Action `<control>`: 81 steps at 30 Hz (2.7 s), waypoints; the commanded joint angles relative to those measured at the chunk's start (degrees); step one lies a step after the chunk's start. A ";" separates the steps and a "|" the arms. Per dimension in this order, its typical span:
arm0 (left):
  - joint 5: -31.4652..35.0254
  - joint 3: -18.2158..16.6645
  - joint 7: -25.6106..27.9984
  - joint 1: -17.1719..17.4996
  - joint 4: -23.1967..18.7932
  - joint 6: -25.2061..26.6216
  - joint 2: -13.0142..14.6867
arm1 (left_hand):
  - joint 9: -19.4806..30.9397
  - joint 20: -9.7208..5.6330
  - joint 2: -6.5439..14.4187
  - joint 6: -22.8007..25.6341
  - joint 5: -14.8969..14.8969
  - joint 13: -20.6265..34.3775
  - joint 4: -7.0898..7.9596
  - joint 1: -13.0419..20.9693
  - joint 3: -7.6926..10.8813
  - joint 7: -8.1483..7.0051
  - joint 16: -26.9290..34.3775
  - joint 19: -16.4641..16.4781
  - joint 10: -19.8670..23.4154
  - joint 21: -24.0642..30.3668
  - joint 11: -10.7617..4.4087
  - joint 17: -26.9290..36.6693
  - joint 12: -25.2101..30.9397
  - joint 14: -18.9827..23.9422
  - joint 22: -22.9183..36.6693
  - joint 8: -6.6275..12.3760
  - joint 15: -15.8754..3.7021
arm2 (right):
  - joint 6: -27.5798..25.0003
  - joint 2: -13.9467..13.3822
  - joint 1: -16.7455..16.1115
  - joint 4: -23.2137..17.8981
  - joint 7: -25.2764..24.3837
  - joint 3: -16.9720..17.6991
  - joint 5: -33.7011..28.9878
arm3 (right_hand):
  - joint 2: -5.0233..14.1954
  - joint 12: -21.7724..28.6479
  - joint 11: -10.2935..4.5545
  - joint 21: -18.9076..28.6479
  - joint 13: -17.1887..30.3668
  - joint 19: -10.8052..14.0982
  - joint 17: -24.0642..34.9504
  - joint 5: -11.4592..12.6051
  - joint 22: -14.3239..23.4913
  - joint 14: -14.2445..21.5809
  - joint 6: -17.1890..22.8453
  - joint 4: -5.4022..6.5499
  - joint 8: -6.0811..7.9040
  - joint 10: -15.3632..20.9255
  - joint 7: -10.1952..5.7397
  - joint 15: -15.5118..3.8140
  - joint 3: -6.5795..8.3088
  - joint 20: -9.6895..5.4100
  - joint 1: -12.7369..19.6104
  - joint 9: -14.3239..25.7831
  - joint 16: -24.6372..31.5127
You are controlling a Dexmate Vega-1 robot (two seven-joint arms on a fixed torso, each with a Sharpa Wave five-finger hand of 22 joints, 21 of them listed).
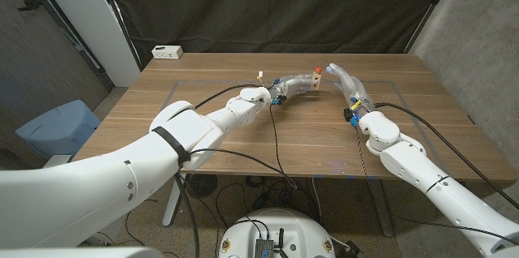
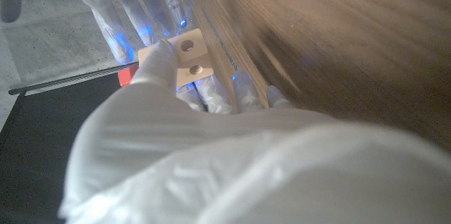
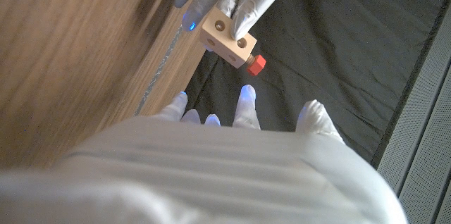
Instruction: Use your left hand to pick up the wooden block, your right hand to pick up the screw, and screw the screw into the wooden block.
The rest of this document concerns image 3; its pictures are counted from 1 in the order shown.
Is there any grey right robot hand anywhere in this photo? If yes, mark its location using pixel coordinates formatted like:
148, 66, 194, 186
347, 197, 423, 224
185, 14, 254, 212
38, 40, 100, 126
0, 84, 409, 224

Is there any wooden block with holes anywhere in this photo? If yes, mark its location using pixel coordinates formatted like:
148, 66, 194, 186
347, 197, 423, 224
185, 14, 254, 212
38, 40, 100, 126
199, 5, 258, 70

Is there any red-headed wooden screw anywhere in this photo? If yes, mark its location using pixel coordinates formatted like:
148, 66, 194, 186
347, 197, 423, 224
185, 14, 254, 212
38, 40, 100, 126
245, 54, 268, 77

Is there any black backdrop curtain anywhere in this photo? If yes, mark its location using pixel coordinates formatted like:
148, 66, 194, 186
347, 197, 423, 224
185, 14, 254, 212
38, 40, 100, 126
185, 0, 451, 163

